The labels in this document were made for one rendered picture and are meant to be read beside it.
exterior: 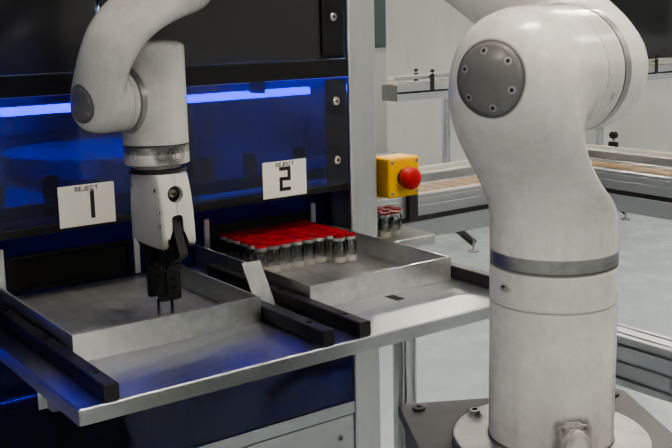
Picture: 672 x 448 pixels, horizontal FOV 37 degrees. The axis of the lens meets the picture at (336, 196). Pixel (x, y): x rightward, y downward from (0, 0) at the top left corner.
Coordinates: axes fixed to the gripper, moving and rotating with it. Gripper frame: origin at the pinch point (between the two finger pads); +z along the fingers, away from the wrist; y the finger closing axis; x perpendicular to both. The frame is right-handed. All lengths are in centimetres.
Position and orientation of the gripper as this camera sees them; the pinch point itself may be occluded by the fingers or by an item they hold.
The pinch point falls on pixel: (163, 282)
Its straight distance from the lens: 133.7
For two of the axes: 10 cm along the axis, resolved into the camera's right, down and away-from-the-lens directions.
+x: -8.1, 1.2, -5.7
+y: -5.8, -1.2, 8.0
